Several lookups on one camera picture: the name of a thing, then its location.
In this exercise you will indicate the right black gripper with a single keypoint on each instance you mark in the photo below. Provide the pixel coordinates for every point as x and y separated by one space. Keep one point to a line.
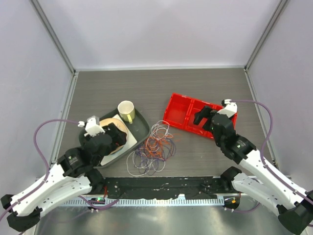
205 113

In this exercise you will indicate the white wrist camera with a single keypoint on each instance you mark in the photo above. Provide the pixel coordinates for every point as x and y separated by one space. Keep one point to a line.
229 109
92 126

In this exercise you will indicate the slotted cable duct rail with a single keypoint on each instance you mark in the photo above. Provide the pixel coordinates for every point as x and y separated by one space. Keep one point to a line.
180 201

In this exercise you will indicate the white paper sheet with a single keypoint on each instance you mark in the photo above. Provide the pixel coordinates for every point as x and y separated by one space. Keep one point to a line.
119 152

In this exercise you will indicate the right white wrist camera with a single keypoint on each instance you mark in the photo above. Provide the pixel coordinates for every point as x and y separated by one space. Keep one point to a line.
229 109

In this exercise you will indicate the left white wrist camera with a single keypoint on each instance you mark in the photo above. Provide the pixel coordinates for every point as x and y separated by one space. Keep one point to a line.
92 126

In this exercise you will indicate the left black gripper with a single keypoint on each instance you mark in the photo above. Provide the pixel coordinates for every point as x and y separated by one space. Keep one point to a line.
89 137

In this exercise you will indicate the red plastic divided bin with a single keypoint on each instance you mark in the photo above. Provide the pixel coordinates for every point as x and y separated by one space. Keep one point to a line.
180 114

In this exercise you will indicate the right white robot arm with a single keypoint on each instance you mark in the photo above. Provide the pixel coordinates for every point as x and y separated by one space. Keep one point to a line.
292 204

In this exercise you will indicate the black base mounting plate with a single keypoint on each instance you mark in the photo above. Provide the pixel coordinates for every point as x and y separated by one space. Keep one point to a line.
164 188

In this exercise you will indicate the cream yellow mug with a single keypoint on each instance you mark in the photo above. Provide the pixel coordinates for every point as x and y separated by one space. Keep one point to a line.
126 111

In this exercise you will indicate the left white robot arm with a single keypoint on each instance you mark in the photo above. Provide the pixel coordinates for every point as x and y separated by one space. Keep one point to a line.
74 174

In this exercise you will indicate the dark green plastic tray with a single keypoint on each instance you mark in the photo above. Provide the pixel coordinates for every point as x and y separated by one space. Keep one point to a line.
139 128

